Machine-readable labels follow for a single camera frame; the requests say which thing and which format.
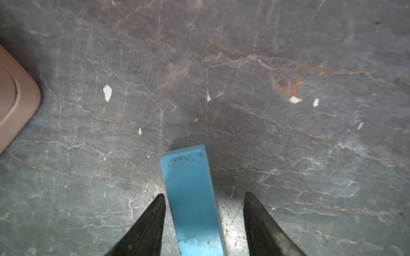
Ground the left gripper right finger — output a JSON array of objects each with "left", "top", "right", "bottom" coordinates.
[{"left": 243, "top": 192, "right": 306, "bottom": 256}]

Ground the light blue block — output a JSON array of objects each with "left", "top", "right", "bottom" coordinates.
[{"left": 160, "top": 145, "right": 226, "bottom": 256}]

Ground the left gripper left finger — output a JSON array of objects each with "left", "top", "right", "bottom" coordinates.
[{"left": 106, "top": 194, "right": 166, "bottom": 256}]

